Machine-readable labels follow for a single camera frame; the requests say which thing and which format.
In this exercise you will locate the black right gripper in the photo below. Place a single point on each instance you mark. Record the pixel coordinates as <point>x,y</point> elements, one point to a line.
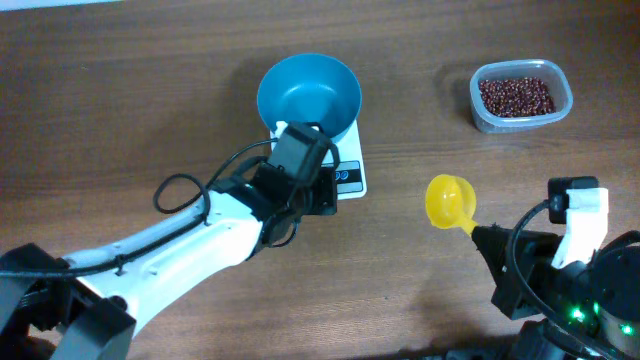
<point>507,270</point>

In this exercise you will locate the yellow measuring scoop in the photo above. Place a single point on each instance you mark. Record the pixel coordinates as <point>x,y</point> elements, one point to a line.
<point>450,203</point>

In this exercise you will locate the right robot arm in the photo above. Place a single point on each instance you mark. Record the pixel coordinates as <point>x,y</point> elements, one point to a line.
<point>583,310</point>

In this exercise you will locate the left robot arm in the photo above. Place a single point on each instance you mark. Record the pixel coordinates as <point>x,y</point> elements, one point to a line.
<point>92,303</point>

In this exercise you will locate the white digital kitchen scale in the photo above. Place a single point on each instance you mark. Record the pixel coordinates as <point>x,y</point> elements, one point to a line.
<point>350,174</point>

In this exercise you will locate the blue plastic bowl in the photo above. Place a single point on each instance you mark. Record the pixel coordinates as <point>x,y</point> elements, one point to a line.
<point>310,88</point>

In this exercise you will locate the clear plastic container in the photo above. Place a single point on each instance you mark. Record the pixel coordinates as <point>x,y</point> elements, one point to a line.
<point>548,72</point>

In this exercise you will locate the red beans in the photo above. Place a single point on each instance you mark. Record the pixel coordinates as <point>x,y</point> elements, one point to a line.
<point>517,97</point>

